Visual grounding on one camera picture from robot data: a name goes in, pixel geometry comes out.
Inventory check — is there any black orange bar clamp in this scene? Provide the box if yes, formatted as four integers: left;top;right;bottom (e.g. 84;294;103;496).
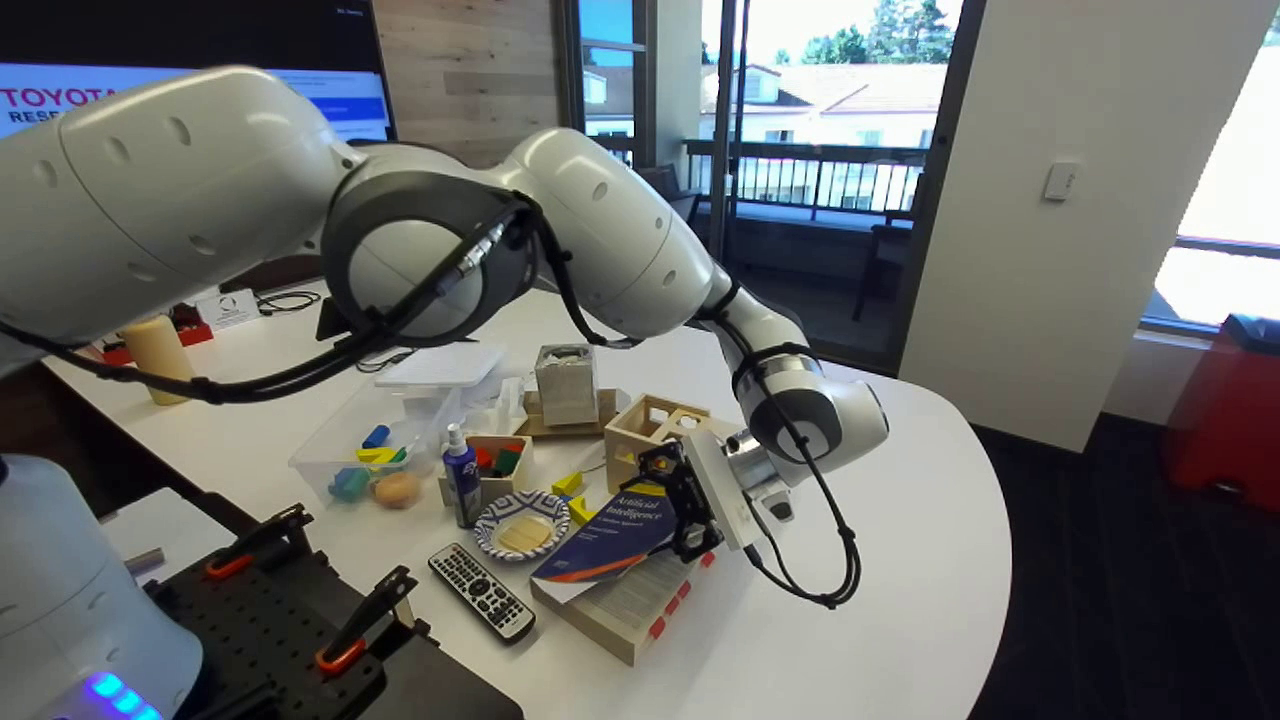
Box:
196;501;321;583
313;559;420;679

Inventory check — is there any open wooden tray box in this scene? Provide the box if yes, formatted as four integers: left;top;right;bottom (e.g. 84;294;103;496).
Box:
457;430;537;510

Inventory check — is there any blue bottle white cap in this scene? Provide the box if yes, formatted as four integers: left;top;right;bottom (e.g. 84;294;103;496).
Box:
435;422;488;530

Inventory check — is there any pale yellow cup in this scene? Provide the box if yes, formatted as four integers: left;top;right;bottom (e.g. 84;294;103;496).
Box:
114;308;198;409

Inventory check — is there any blue hardcover book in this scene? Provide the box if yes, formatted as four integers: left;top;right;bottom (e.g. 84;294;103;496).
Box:
523;481;734;670

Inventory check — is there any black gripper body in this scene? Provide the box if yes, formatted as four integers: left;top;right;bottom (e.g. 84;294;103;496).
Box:
655;452;731;551

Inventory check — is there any clear plastic bin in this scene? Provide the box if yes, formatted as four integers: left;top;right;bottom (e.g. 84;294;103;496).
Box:
288;379;461;510

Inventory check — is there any flat wooden square block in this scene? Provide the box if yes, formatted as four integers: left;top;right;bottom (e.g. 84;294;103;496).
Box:
492;507;561;556

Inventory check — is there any green toy cylinder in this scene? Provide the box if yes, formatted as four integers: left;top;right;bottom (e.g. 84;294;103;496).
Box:
322;464;380;507

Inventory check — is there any black perforated mounting board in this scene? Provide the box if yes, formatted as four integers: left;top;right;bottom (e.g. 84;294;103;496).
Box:
142;537;523;720

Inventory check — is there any blue patterned paper plate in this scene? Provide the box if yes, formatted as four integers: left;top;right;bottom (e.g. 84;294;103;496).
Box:
473;487;576;569

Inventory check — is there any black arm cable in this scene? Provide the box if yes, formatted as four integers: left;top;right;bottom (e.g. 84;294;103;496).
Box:
0;195;867;617

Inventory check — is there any orange toy fruit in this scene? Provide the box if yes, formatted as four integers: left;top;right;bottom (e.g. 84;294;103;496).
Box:
367;464;429;515

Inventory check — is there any black remote control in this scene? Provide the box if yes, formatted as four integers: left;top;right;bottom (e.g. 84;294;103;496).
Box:
423;540;542;649

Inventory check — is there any dark balcony railing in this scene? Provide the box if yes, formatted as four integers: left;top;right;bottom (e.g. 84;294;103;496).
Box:
677;136;941;222

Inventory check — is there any white wall light switch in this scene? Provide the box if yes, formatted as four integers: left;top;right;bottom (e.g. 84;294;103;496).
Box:
1035;154;1082;207

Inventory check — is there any grey cardboard tissue box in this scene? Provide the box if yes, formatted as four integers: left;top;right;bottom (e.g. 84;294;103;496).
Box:
507;341;631;442

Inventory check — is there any red storage bin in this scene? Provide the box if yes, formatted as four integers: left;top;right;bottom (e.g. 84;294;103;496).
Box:
1159;310;1280;521

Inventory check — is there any wall display screen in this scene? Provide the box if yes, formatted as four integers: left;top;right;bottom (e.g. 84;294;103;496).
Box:
0;57;399;151

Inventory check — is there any wooden shape sorter box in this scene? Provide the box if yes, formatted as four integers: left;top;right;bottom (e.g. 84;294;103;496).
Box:
600;390;719;496

